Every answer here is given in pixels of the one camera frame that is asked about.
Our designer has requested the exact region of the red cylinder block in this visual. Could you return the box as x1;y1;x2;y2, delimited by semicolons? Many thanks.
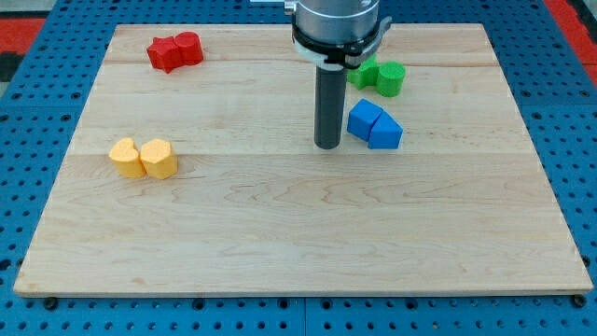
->
174;31;203;65

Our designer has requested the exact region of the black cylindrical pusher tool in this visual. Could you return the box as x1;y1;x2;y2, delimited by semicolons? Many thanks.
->
314;67;347;149

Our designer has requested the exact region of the green cylinder block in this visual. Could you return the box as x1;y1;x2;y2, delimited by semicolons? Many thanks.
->
375;62;406;97

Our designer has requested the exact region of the blue wedge block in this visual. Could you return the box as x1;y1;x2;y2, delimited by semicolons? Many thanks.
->
368;112;403;149

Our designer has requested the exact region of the yellow heart block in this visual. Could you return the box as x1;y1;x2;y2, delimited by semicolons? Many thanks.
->
108;137;146;178

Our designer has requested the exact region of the yellow hexagon block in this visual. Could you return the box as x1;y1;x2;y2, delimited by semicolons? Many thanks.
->
140;138;178;179

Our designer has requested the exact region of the light wooden board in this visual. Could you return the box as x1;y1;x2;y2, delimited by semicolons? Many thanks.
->
14;23;593;298

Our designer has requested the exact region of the black white clamp ring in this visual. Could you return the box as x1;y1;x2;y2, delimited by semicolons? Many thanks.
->
291;16;394;72

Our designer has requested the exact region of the blue cube block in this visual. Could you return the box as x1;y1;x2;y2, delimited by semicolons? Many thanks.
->
347;99;383;142

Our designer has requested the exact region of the green star block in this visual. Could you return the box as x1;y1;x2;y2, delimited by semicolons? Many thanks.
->
347;54;380;90

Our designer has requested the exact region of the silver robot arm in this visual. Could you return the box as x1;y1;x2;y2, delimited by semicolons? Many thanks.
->
249;0;380;44

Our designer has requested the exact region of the red star block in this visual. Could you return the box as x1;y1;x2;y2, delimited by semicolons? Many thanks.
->
146;36;184;74

